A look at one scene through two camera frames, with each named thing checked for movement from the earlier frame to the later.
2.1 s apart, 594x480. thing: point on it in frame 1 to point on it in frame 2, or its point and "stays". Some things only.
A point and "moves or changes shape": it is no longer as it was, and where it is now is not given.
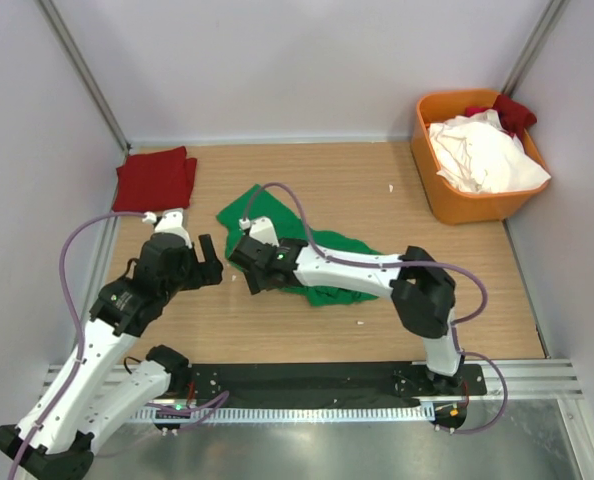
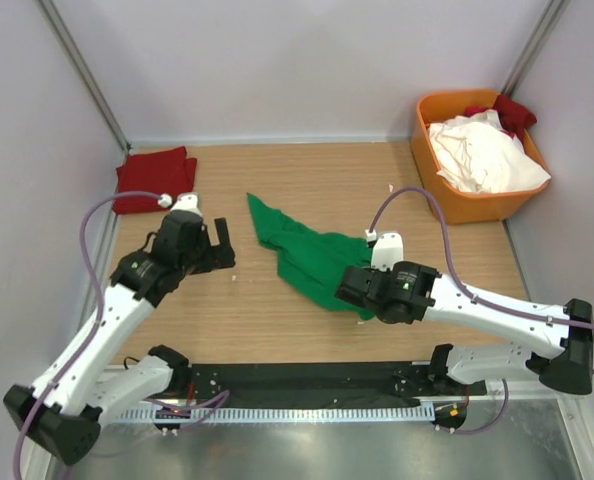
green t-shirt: (255, 204) moves or changes shape
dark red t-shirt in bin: (513, 116) stays
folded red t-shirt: (154, 181) stays
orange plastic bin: (456, 205) stays
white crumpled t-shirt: (480, 155) stays
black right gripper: (256, 283) to (372, 271)
